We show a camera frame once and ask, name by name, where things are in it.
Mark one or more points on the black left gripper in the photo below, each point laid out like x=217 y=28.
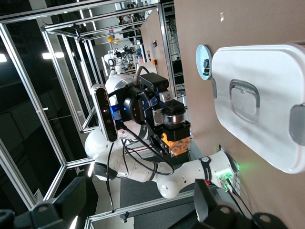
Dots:
x=135 y=109

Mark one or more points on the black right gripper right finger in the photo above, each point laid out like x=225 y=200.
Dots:
x=226 y=219

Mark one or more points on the aluminium frame cage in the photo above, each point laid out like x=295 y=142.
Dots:
x=164 y=47

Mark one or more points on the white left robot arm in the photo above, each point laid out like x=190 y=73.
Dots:
x=166 y=188

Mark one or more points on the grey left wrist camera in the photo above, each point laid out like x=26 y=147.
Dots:
x=104 y=114

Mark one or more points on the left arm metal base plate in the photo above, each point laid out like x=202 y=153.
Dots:
x=236 y=181

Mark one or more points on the light blue round plate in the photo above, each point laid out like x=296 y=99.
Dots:
x=200 y=62

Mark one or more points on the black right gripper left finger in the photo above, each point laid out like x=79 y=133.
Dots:
x=47 y=214

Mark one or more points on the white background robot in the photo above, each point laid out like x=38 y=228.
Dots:
x=112 y=62

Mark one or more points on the orange push button switch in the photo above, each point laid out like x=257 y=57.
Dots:
x=177 y=131

